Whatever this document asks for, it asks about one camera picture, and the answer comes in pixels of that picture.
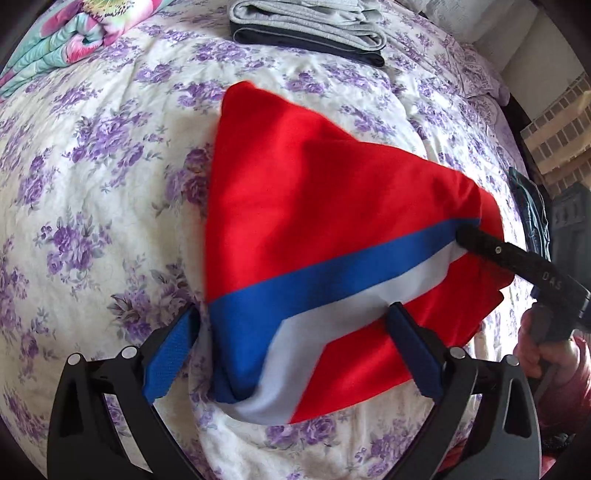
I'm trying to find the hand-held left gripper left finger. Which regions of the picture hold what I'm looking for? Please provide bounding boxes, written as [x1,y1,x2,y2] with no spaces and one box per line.
[46,305,205,480]

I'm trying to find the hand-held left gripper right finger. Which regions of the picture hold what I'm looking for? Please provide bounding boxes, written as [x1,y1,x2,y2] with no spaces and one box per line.
[387,302,543,480]

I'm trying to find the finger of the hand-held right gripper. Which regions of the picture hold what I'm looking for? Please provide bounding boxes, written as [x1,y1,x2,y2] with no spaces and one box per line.
[456,225,539,283]

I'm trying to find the red pants with striped band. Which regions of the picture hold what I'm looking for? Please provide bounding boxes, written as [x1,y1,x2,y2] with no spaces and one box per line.
[203,80,515,425]

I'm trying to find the folded grey pants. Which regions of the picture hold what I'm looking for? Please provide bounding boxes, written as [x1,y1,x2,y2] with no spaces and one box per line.
[229,0,387,52]

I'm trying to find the person's right hand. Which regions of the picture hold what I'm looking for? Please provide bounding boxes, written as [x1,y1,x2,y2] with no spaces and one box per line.
[516,307,583,380]

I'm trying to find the dark teal cloth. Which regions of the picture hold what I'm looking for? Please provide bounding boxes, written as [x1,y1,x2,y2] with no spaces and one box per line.
[508,167,552,264]

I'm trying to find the black crate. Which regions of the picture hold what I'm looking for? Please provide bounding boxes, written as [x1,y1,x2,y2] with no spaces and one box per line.
[549,182,591,289]

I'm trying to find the brick-patterned panel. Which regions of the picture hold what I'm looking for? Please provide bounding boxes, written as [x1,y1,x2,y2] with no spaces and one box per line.
[521,90,591,175]

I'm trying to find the purple floral bedspread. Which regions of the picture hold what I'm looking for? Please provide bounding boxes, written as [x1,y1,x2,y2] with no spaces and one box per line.
[0,0,550,480]

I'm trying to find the pale lilac pillow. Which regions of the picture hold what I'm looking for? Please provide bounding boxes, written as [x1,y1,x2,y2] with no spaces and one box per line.
[406,0,504,44]

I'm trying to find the colourful floral quilt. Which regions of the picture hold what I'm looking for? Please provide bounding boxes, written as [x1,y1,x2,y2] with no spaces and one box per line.
[0,0,169,100]

